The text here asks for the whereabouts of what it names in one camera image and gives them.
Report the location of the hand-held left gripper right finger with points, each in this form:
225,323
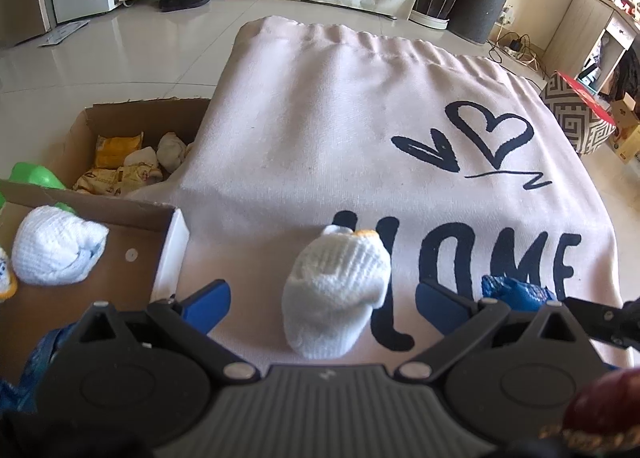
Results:
435,305

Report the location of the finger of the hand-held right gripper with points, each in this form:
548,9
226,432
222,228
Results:
600,323

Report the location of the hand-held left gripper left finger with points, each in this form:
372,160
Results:
207,303

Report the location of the blue foil snack packet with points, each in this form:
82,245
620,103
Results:
35,363
520,294

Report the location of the white-sided cardboard box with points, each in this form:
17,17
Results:
125,278

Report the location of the plain brown cardboard box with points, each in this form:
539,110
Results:
90,138

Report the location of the dark red patterned garment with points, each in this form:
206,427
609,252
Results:
605,403

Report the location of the beige snack packet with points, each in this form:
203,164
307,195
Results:
100,183
142,175

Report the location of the beige rolled sock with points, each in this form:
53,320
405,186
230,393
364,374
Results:
145,157
172,150

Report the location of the small cardboard box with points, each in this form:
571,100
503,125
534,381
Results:
625,133

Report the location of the printed white tablecloth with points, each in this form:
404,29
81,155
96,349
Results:
325,138

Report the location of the grey patterned ottoman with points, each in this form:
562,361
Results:
575,123

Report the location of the green plastic stool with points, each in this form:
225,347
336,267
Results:
30,178

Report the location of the red box lid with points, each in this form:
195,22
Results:
585,95

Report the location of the white open cabinet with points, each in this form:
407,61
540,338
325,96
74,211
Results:
590,23

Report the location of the paper sheet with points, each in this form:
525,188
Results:
62,34

